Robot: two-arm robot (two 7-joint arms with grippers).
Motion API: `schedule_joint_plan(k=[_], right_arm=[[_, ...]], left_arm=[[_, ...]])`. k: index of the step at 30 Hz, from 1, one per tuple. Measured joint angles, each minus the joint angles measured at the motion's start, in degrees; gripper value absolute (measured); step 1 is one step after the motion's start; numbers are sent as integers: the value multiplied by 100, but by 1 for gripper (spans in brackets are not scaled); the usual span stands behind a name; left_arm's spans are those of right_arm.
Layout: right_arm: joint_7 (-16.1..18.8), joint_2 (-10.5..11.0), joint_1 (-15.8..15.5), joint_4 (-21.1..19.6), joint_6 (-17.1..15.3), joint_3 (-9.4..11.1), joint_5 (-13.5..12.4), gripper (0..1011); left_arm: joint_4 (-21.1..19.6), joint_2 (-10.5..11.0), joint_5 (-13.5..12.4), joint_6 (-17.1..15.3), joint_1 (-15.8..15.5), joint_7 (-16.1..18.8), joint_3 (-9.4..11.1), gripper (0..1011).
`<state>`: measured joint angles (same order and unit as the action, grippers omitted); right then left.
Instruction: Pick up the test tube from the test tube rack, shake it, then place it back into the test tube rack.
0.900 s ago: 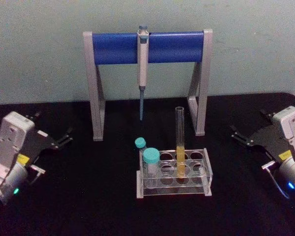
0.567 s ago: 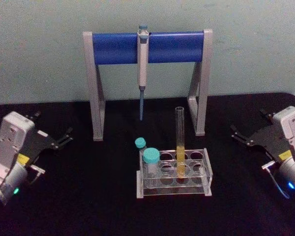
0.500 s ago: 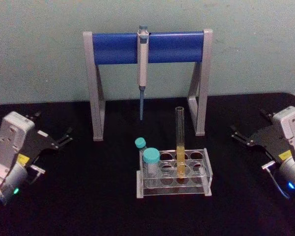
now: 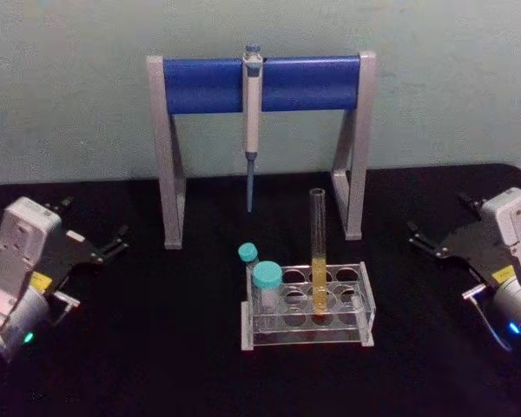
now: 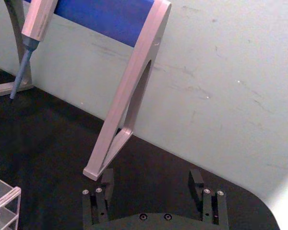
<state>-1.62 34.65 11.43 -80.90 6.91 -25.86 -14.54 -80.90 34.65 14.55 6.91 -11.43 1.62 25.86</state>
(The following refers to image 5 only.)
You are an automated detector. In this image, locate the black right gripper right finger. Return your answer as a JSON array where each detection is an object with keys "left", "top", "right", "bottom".
[{"left": 188, "top": 169, "right": 229, "bottom": 226}]

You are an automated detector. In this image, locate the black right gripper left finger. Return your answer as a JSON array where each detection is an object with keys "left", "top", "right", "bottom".
[{"left": 82, "top": 168, "right": 114, "bottom": 227}]

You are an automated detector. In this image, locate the black table cloth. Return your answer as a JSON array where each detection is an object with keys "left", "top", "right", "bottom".
[{"left": 0, "top": 65, "right": 282, "bottom": 230}]

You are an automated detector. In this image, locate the grey stand with blue bar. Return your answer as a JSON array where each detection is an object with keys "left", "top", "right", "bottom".
[{"left": 0, "top": 0, "right": 172, "bottom": 182}]

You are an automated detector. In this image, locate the clear acrylic tube rack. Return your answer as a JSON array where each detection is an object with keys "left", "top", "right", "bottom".
[{"left": 0, "top": 173, "right": 22, "bottom": 230}]

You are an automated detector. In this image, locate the grey pipette with blue tip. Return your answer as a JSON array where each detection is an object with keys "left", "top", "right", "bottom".
[{"left": 10, "top": 0, "right": 60, "bottom": 100}]

